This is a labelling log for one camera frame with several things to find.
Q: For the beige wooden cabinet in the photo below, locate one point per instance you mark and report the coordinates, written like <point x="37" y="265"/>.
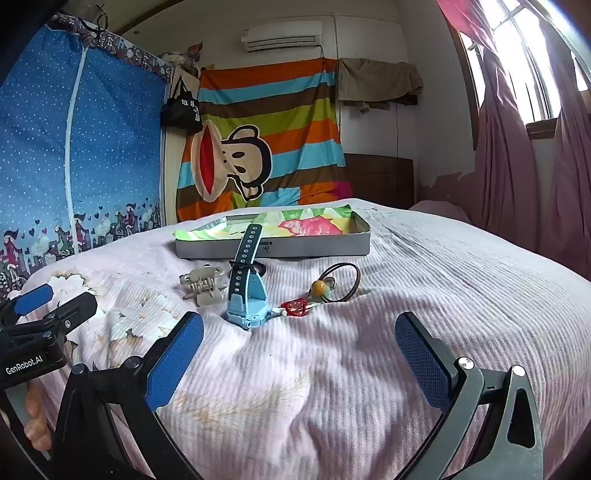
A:
<point x="171" y="175"/>

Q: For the white air conditioner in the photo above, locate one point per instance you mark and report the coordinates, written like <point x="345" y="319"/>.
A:
<point x="281" y="37"/>

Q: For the striped monkey print sheet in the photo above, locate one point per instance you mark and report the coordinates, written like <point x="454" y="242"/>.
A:
<point x="286" y="115"/>

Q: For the light blue wrist watch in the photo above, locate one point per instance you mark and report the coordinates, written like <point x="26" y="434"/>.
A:
<point x="249" y="300"/>

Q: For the pink ribbed bed sheet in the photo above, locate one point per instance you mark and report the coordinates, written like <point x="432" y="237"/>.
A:
<point x="323" y="392"/>

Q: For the black tote bag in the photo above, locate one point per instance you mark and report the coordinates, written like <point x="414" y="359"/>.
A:
<point x="180" y="113"/>

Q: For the pink curtain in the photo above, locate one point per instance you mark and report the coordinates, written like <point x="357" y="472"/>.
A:
<point x="503" y="161"/>

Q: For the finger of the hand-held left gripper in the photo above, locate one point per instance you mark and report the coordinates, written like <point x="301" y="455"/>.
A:
<point x="69" y="309"/>
<point x="34" y="297"/>

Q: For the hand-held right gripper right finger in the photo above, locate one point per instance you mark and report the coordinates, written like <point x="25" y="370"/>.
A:
<point x="422" y="364"/>

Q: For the brown wooden headboard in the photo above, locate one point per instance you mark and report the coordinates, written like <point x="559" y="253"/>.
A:
<point x="378" y="180"/>

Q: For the grey tray with colourful lining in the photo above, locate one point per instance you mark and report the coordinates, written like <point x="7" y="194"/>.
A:
<point x="323" y="244"/>

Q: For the pink pillow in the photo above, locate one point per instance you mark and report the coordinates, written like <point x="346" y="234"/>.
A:
<point x="438" y="210"/>

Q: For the olive hanging clothes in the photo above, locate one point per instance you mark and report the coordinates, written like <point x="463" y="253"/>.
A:
<point x="378" y="81"/>

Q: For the beige hair claw clip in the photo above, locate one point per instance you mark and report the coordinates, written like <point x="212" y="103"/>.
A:
<point x="203" y="281"/>

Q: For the plastic wrapped bundle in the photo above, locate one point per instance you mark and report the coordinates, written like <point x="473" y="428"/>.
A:
<point x="178" y="60"/>

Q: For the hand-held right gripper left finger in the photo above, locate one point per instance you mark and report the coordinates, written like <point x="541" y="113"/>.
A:
<point x="178" y="360"/>

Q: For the red small hair clip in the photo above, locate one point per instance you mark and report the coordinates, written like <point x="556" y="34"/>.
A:
<point x="295" y="307"/>

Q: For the person's left hand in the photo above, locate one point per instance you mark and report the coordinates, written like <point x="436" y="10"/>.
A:
<point x="37" y="415"/>

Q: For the blue dotted fabric wardrobe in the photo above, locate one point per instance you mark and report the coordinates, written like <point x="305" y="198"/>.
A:
<point x="115" y="138"/>

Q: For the window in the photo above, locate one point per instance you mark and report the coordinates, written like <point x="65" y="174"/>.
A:
<point x="521" y="46"/>

